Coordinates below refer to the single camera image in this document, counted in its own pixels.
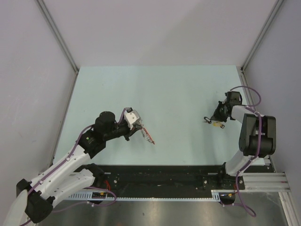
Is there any right aluminium frame post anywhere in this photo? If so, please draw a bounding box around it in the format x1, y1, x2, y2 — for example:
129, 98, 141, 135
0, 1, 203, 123
240, 0, 285, 73

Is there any slotted cable duct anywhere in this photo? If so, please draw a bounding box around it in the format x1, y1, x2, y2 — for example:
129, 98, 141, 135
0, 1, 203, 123
66, 190, 236, 202

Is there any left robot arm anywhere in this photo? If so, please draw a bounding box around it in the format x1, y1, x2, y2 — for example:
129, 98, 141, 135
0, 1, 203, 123
16, 107, 142, 225

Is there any red handled keyring holder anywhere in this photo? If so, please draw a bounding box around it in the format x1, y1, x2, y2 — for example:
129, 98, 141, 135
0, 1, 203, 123
138, 120, 155, 145

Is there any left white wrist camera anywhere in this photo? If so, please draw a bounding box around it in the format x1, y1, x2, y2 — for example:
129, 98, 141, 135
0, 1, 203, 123
124, 107, 140, 129

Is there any black tagged key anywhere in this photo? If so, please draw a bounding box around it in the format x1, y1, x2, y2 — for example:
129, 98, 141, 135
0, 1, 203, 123
204, 116, 212, 124

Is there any left aluminium frame post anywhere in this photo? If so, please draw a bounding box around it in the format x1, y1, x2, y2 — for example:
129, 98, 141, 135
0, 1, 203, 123
35, 0, 79, 74

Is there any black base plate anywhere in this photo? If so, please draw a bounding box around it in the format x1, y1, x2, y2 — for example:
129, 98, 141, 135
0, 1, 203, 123
77, 164, 275, 198

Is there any aluminium frame post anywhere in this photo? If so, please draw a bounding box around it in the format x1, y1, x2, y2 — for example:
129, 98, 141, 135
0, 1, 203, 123
240, 0, 285, 73
35, 0, 79, 74

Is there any yellow tagged key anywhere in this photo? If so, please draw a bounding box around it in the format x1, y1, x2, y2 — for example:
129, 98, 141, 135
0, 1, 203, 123
212, 121, 225, 129

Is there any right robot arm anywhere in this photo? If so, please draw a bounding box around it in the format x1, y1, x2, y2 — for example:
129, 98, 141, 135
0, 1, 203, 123
206, 91, 276, 189

